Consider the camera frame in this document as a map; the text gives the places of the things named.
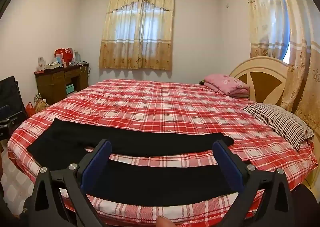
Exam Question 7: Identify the black pants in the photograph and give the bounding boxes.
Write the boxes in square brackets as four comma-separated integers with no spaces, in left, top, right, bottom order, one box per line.
[27,119,235,206]

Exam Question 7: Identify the striped pillow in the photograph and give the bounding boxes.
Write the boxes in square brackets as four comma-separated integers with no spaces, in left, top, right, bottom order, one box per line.
[244,103,314,151]

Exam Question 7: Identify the red bag on floor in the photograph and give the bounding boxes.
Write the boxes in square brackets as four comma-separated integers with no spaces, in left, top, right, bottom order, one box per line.
[25,102,36,118]

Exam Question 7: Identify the black chair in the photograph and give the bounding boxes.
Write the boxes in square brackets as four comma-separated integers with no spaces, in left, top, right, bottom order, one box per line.
[0,76,28,140]

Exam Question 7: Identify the patterned bag on floor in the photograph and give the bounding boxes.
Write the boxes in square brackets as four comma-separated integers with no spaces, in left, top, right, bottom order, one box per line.
[34,93,50,113]

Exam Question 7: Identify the right side curtain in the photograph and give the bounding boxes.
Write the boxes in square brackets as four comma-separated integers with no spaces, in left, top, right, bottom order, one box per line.
[248,0,319,132]

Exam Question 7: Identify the teal box in desk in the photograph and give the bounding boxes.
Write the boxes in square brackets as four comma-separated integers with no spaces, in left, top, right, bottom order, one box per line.
[66,84,75,94]

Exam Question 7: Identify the brown wooden desk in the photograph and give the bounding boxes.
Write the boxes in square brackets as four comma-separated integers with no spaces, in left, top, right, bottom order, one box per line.
[34,64,89,105]

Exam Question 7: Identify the cream wooden headboard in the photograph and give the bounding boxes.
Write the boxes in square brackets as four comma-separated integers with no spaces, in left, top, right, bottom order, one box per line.
[230,56,288,106]

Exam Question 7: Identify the pink folded blanket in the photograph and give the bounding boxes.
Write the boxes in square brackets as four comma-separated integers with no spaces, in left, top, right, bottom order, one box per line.
[204,74,250,98]

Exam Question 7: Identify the red plaid bed sheet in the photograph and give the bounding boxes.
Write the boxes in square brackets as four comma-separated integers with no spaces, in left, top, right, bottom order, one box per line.
[8,79,318,226]

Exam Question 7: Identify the white card on desk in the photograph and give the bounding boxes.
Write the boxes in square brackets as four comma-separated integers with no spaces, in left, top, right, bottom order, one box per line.
[37,57,46,71]

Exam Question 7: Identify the red gift bag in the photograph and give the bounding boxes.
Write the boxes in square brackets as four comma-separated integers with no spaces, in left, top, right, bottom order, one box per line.
[54,48,73,67]

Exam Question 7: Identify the centre window curtain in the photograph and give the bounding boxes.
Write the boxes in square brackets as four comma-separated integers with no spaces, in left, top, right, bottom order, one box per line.
[99,0,174,71]

